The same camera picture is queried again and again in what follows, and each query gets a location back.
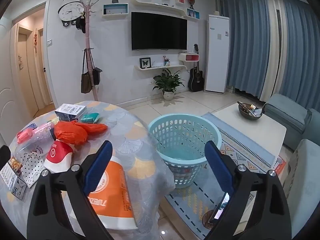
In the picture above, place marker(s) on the white curved wall shelf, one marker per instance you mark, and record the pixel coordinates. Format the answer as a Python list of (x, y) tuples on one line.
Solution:
[(160, 5)]

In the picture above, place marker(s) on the white milk carton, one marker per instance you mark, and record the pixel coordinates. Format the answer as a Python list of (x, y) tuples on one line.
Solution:
[(70, 110)]

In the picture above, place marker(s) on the pink packet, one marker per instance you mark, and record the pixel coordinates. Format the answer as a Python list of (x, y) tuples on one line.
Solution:
[(24, 135)]

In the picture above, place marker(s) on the clear plastic bottle blue cap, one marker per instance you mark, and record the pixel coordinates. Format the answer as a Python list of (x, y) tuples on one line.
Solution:
[(40, 140)]

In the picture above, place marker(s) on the black acoustic guitar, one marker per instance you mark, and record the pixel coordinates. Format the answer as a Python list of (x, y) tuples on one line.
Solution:
[(196, 80)]

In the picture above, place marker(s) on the black smartphone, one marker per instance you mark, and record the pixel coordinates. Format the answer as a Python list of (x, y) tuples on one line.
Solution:
[(221, 208)]

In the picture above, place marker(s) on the light switch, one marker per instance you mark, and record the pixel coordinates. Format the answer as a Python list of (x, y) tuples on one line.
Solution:
[(49, 42)]

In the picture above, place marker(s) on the black wall television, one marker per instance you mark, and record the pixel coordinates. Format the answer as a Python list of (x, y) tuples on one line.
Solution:
[(159, 31)]

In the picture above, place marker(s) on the small blue box shelf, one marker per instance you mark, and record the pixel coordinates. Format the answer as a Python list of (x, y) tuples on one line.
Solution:
[(193, 13)]

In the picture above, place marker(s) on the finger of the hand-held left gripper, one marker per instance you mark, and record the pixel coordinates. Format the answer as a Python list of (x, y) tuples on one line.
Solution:
[(3, 157)]

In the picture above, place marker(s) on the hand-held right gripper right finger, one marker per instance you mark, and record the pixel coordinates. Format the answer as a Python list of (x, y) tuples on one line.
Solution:
[(217, 166)]

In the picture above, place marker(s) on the dark bowl with items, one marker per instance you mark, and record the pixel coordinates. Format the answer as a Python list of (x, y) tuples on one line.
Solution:
[(248, 113)]

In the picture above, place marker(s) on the framed butterfly picture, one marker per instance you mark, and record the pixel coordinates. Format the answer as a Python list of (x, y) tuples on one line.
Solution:
[(145, 63)]

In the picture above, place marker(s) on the orange plastic bag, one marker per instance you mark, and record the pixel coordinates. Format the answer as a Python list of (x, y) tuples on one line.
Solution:
[(71, 132)]

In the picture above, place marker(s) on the orange snack packet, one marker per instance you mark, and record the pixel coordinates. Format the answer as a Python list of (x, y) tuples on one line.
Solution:
[(14, 165)]

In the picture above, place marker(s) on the white room door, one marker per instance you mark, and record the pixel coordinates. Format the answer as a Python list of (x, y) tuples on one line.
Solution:
[(8, 85)]

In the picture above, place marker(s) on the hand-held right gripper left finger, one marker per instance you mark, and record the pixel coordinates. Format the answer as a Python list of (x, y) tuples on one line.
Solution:
[(98, 166)]

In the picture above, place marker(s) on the white low wall shelf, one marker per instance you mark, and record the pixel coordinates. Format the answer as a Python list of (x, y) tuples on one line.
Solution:
[(160, 67)]

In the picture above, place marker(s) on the white polka dot pouch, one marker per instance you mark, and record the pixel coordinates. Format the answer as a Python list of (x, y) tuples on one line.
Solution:
[(31, 168)]

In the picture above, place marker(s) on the pink coat rack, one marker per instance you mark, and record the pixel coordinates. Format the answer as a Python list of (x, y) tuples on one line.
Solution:
[(87, 40)]

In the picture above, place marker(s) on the blue patterned rug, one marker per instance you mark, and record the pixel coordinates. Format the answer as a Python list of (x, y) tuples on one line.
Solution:
[(190, 200)]

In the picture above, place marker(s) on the blue white box shelf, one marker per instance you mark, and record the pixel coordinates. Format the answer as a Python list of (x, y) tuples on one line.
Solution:
[(115, 10)]

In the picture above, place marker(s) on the blue white curtains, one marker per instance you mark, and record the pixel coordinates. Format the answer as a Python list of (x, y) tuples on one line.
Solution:
[(246, 42)]

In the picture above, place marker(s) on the light blue plastic basket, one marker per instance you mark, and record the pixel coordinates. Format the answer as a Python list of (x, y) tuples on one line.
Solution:
[(183, 158)]

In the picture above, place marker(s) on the white printed box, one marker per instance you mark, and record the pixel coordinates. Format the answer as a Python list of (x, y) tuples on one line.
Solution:
[(12, 183)]

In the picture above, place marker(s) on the teal crumpled plastic bag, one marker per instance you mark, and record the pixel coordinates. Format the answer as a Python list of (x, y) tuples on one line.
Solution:
[(91, 118)]

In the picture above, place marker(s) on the white coffee table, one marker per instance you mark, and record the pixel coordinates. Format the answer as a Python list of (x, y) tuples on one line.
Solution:
[(247, 135)]

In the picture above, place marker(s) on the potted green plant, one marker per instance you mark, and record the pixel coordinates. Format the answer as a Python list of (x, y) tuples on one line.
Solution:
[(166, 82)]

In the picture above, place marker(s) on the black shoulder bag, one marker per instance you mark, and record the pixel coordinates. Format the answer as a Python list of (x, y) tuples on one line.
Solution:
[(97, 76)]

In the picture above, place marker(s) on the white standing air conditioner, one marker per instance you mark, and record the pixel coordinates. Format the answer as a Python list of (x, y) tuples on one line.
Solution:
[(217, 60)]

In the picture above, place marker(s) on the red white cap pouch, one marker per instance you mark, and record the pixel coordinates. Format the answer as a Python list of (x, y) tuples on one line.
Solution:
[(58, 156)]

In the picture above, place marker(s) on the brown tote bag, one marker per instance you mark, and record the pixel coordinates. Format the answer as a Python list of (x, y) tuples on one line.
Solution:
[(86, 82)]

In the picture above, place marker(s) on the panda wall clock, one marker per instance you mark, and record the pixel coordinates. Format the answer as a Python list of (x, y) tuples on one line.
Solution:
[(70, 11)]

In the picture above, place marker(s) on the red white wall box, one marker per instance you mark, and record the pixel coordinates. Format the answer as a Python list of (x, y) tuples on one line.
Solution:
[(188, 58)]

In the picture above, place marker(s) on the orange white package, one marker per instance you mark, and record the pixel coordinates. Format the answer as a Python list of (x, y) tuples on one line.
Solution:
[(116, 192)]

